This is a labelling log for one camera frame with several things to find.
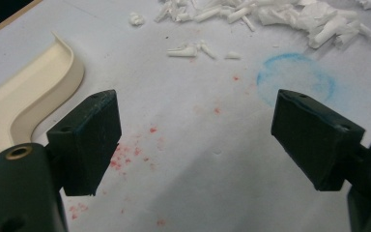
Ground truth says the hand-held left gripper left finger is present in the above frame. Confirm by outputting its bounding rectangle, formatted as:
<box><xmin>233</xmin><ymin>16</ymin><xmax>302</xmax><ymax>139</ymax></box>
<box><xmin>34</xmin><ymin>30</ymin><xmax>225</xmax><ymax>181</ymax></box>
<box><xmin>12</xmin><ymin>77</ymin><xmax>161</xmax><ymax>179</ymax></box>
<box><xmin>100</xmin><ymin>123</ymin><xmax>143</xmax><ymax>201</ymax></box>
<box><xmin>45</xmin><ymin>89</ymin><xmax>123</xmax><ymax>197</ymax></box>

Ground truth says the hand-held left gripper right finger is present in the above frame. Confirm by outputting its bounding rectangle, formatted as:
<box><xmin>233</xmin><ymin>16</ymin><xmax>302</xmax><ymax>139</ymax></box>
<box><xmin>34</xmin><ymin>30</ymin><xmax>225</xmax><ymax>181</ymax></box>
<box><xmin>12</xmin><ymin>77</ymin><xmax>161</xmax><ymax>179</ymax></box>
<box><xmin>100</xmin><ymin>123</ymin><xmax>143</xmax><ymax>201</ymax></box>
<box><xmin>271</xmin><ymin>89</ymin><xmax>366</xmax><ymax>191</ymax></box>

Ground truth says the cream plastic dustpan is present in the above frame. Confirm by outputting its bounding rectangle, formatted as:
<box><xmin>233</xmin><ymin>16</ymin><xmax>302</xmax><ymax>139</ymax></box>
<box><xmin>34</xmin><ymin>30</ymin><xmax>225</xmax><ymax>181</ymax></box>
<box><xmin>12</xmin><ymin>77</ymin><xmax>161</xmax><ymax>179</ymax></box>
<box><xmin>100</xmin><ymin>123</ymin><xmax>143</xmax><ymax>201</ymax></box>
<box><xmin>0</xmin><ymin>31</ymin><xmax>86</xmax><ymax>182</ymax></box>

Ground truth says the pile of white paper scraps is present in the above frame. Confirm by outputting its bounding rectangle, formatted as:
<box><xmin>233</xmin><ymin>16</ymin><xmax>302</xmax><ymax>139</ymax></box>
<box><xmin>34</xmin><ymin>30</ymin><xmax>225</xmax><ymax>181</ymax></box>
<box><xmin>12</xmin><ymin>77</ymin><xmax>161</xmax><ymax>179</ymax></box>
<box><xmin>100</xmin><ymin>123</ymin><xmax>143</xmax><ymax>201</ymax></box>
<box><xmin>128</xmin><ymin>0</ymin><xmax>371</xmax><ymax>61</ymax></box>

